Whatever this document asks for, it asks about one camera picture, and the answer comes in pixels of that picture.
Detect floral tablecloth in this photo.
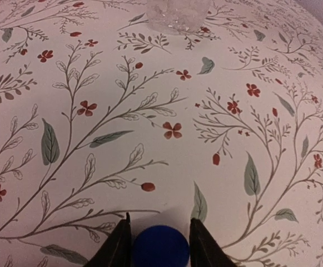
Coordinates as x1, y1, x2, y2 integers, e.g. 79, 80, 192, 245
0, 1, 323, 266

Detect blue bottle cap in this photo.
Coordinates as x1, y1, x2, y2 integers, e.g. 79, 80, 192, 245
132, 225, 190, 267

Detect small clear bottle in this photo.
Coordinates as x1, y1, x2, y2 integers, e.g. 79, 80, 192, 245
146, 0, 211, 35

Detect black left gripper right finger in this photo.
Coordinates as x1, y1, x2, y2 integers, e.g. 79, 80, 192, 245
190, 218, 235, 267

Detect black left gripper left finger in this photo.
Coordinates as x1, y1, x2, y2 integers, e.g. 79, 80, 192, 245
84, 212, 132, 267

